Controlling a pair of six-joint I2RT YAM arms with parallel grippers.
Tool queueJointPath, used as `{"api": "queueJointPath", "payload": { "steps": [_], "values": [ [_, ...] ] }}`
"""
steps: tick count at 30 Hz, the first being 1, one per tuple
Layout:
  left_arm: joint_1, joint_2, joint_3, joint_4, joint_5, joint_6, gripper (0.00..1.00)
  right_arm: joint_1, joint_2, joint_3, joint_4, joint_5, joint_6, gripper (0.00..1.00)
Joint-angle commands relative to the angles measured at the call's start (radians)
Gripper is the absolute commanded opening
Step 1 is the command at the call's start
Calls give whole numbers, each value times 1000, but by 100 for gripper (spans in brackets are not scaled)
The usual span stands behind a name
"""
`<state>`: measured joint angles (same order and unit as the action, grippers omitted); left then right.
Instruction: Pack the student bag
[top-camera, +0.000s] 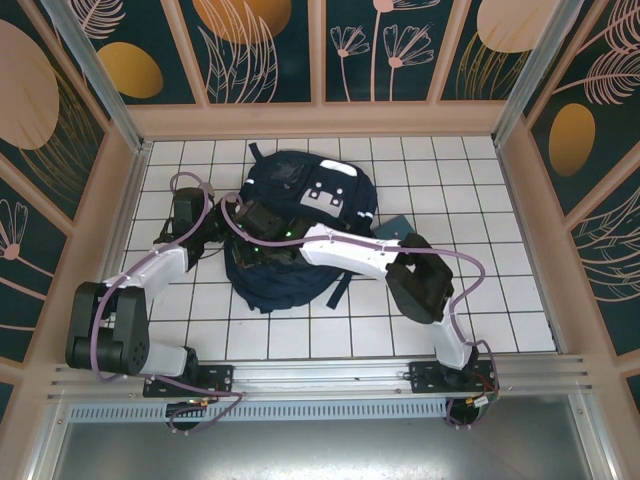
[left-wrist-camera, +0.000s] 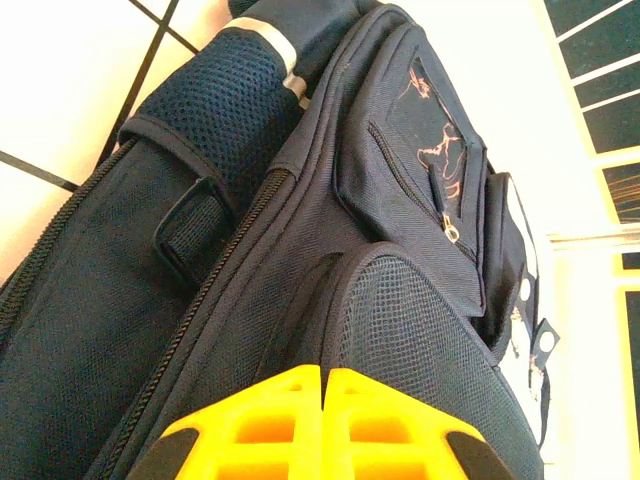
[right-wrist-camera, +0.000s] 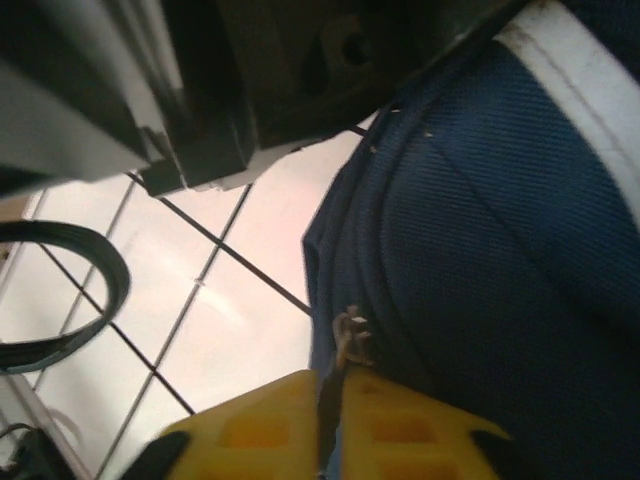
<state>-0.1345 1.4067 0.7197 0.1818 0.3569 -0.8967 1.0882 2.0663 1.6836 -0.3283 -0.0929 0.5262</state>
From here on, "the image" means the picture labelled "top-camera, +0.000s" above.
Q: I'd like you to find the navy blue backpack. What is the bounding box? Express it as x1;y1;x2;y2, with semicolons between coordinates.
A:
223;142;379;315

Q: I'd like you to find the small teal notebook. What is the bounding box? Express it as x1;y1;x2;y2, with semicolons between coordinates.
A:
373;214;417;242

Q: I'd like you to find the small green circuit board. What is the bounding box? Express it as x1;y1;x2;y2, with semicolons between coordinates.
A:
464;393;501;416

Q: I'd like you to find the aluminium side rail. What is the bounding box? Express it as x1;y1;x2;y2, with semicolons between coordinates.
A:
77;142;154;362

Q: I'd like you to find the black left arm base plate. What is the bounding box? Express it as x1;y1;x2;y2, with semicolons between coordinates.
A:
143;364;235;399

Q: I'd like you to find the aluminium mounting rail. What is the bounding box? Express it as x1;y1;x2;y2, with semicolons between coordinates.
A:
47;353;594;401

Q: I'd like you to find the aluminium corner post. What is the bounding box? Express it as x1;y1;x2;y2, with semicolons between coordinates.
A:
39;0;152;156
491;0;585;149

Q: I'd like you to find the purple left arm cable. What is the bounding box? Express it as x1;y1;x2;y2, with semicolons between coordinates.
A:
92;171;245;435

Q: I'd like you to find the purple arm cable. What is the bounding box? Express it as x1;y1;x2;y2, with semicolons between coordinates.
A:
92;171;245;435
218;193;501;431

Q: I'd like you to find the slotted grey cable duct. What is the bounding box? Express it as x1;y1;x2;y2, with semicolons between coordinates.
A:
67;399;451;424

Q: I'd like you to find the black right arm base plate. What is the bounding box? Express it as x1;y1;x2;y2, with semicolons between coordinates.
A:
408;360;501;396

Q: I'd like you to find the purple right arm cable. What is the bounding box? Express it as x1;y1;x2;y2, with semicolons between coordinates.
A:
218;193;501;431

